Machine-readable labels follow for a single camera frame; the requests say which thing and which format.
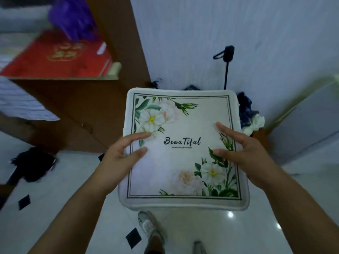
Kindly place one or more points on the person's right hand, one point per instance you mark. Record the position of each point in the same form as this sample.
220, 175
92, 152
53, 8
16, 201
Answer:
243, 161

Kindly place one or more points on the person's left hand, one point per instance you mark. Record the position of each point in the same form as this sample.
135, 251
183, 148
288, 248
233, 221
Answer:
114, 161

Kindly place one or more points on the person's left thumb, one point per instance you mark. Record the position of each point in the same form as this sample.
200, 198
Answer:
136, 154

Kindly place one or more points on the person's right thumb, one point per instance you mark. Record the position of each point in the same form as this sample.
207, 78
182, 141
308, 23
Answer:
225, 153

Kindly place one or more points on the person's left forearm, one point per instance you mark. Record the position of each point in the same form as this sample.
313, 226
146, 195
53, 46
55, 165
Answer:
76, 214

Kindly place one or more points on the person's right forearm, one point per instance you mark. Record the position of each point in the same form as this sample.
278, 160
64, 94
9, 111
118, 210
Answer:
296, 214

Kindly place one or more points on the white floral seat cushion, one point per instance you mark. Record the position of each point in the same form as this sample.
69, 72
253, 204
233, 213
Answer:
182, 156

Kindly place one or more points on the blue and white cloth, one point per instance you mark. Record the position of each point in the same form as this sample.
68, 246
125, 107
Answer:
247, 113

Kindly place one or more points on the brown wooden cabinet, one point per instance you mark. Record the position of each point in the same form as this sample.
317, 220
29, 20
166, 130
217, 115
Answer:
87, 103

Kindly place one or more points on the person's white left sneaker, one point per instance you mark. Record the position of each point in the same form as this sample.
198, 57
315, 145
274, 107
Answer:
149, 226

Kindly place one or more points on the dark blue folded item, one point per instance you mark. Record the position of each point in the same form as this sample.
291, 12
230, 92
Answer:
191, 88

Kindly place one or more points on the person's left leg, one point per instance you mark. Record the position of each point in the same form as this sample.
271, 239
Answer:
154, 246

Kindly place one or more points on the person's grey right sneaker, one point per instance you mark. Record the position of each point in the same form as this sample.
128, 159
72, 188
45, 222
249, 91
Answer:
200, 248

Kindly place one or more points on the black bag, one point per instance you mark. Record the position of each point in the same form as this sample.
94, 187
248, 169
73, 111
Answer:
33, 163

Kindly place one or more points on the red box with gold print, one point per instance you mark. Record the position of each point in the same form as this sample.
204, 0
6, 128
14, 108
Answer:
58, 58

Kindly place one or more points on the purple plastic bag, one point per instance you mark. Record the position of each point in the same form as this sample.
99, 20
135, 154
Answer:
72, 15

